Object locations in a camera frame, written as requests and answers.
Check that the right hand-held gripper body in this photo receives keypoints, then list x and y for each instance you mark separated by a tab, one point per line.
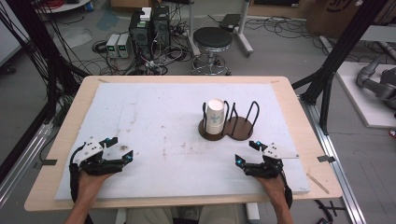
277	152

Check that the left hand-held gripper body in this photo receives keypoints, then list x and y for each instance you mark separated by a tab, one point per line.
90	151

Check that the person's left hand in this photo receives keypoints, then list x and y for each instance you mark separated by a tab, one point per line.
90	185

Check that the person's right hand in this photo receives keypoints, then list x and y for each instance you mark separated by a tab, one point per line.
272	186

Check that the black tape piece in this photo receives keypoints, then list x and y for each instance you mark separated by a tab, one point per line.
326	158
48	162

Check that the thin wooden stick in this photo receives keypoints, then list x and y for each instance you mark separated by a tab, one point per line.
317	183

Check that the white table leg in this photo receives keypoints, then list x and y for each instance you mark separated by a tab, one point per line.
252	213

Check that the beige trouser leg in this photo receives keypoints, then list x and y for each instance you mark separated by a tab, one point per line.
149	216
222	215

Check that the white foam mat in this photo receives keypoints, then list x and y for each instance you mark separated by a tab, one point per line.
155	102

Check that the white power strip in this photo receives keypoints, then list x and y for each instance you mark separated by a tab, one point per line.
150	65

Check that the white board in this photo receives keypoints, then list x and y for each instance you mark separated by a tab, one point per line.
358	102

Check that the grey bench power supply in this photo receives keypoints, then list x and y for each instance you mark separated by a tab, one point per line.
124	46
112	46

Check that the black computer tower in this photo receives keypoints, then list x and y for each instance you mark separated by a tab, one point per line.
161	28
140	37

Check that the white metal stand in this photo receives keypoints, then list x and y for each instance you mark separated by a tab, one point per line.
244	34

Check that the black round stool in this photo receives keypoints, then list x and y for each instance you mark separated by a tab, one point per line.
212	37

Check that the black flat device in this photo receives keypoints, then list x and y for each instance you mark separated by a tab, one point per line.
230	21

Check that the white box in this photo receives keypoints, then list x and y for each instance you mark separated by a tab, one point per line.
145	14

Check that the white round table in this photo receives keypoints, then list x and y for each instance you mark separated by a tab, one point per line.
65	4

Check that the brown cardboard box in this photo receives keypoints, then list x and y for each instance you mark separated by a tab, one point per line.
333	15

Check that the aluminium rail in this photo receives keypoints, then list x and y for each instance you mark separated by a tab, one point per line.
336	161
21	165

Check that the black metal frame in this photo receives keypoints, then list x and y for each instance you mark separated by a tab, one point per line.
342	49

